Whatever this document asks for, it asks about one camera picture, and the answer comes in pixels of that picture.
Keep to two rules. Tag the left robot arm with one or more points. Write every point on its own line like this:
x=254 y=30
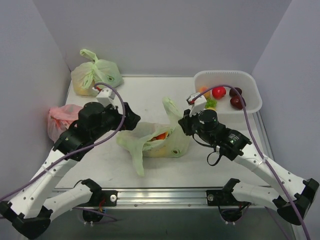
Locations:
x=31 y=211

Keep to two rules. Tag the dark maroon fruit upper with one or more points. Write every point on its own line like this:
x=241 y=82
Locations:
x=235 y=91

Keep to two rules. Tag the dark red fruit lower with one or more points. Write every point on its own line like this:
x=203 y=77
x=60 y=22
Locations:
x=236 y=103

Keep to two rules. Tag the light green fruit bag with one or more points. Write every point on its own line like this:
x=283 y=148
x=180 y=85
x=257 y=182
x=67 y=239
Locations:
x=141 y=142

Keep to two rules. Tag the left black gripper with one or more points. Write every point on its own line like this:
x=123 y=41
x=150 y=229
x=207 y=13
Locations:
x=128 y=119

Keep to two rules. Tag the white plastic basket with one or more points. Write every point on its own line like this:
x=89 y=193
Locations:
x=234 y=78

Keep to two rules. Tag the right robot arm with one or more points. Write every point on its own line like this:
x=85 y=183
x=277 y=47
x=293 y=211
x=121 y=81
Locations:
x=289 y=195

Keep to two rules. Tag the aluminium mounting rail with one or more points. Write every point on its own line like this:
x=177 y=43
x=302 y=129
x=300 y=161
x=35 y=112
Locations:
x=179 y=198

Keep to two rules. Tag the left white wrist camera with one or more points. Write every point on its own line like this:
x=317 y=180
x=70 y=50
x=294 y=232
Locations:
x=105 y=96

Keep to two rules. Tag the red tomato in bag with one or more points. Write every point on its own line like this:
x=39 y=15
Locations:
x=161 y=136

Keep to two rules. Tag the black base bracket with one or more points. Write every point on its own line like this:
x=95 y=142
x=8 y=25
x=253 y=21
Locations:
x=105 y=198
x=215 y=198

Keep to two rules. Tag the orange peach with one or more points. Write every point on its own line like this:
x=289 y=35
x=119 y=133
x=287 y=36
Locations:
x=202 y=89

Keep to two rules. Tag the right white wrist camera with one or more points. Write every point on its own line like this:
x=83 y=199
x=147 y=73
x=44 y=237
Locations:
x=197 y=101

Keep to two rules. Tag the green grape bunch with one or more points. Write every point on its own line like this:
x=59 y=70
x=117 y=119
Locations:
x=211 y=103

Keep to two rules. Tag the right black base bracket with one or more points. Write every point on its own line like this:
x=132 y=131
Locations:
x=215 y=198

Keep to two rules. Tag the small yellow fruit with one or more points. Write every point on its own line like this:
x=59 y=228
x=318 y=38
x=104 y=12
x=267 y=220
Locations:
x=211 y=109

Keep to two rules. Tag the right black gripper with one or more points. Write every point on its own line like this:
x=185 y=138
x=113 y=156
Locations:
x=185 y=122

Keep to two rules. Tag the pink knotted plastic bag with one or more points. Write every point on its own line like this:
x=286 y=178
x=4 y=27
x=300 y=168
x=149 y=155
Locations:
x=59 y=119

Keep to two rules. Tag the left black base bracket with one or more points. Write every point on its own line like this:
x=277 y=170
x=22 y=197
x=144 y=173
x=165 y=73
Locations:
x=105 y=198

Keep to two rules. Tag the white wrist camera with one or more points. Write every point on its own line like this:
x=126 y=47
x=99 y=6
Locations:
x=197 y=101
x=105 y=96

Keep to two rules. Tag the red apple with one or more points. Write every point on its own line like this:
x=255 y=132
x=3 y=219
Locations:
x=218 y=92

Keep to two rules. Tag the green knotted plastic bag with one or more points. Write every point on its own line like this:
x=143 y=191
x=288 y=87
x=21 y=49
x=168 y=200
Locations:
x=96 y=70

